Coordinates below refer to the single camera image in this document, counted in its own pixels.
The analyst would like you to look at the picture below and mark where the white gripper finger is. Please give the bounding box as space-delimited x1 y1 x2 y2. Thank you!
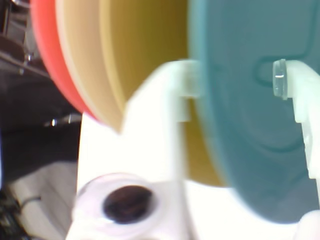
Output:
272 59 320 180
66 59 201 240

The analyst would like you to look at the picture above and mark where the blue-green plastic plate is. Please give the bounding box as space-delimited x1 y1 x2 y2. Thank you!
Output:
187 0 320 225

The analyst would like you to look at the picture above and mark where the yellow plastic plate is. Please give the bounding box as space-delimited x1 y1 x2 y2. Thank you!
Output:
56 0 226 188

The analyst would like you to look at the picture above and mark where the googly eye sticker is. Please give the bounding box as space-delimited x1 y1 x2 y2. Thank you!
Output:
73 172 163 237

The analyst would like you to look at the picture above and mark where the orange plastic plate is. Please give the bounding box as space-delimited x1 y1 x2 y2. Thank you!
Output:
29 0 101 123

